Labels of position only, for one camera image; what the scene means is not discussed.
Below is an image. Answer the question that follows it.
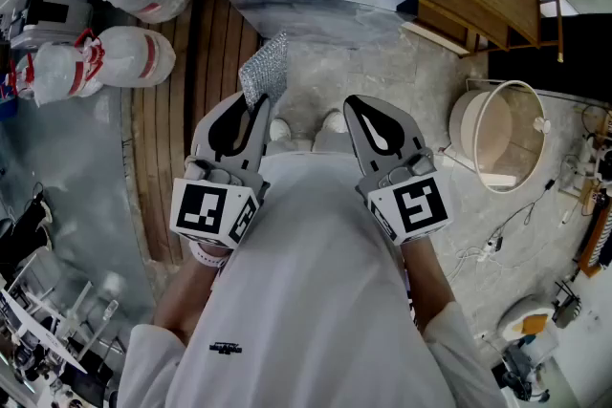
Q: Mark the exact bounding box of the person's left white shoe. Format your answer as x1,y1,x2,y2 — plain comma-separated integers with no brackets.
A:
269,118,292,142

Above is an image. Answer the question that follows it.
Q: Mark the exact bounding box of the wooden slat floor mat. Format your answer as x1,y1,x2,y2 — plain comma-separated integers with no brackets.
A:
120,0,263,265

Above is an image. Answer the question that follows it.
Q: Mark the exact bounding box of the round beige tub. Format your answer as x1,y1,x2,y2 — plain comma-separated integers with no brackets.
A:
448,78,549,194

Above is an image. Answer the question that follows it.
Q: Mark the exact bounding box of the white wristwatch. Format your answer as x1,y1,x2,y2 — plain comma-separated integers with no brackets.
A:
188,239,231,271

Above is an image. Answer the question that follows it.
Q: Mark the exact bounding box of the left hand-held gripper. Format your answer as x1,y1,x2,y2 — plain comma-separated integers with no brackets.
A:
170,91,273,250

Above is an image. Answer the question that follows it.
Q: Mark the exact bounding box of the person's white shirt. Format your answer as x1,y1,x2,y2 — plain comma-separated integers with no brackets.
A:
117,150,509,408

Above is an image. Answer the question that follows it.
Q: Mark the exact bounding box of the white metal rack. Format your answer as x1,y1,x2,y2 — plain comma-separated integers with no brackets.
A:
0,252,121,379

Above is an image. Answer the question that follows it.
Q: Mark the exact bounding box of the person's left forearm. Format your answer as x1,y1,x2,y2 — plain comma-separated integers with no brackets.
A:
152,251,227,346

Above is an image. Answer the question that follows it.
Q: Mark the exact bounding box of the person's white shoe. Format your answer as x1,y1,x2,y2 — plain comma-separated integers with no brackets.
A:
320,110,347,136
269,118,292,142

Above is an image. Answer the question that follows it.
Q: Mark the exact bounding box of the grey black machine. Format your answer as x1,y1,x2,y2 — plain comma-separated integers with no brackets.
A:
8,0,95,53

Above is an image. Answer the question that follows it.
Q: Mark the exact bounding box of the white power strip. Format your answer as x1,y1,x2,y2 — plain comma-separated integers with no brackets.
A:
479,238,504,261

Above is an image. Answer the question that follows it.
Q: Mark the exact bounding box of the person's right forearm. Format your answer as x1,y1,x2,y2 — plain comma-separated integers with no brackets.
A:
400,236,456,334

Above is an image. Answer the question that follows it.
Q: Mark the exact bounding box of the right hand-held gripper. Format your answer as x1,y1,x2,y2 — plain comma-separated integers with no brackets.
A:
343,94,454,247

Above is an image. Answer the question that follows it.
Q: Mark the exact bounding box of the silver mesh scouring pad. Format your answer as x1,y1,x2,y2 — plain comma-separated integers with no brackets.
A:
238,31,290,112

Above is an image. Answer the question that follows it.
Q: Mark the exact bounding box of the person's right white shoe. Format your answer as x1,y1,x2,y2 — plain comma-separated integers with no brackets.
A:
320,110,347,136

